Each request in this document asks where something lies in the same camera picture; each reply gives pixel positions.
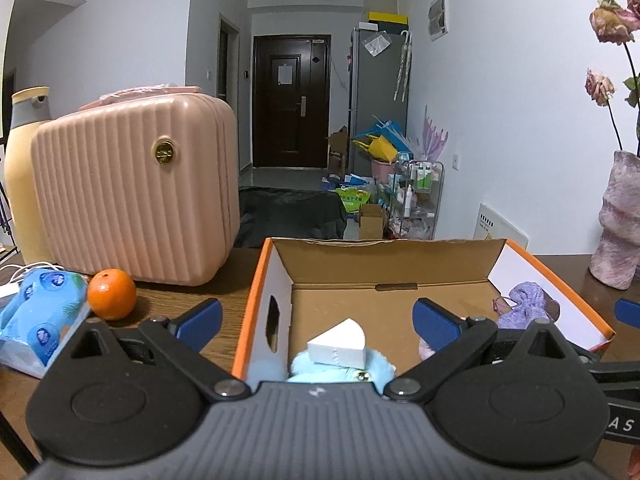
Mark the beige water bottle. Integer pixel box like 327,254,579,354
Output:
4,87,54,263

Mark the white foam wedge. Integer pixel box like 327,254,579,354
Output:
307,318,367,370

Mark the dried pink rose bouquet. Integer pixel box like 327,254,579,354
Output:
584,0,640,158

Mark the black floor mat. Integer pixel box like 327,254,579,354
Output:
234,186,347,249

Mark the yellow box on refrigerator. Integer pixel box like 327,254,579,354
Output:
368,11,409,25

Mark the red cardboard pumpkin box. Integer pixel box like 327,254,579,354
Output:
232,238,615,386

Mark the light blue plush cloth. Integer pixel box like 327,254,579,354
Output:
288,348,396,394

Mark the pink textured vase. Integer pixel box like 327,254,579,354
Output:
589,151,640,290

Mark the wire storage cart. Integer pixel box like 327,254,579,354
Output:
386,159,445,240

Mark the dark entrance door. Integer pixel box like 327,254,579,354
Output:
252,35,331,169

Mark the pink ribbed suitcase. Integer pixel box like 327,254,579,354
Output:
30,88,240,286

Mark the small cardboard box on floor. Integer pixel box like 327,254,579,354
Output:
358,204,386,240

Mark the grey refrigerator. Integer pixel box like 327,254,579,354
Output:
348,28,409,177

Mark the orange fruit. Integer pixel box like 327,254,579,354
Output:
87,269,137,321

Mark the blue tissue pack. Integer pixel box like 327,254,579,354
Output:
1,268,89,379

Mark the purple knitted pouch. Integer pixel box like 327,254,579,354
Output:
492,282,560,330

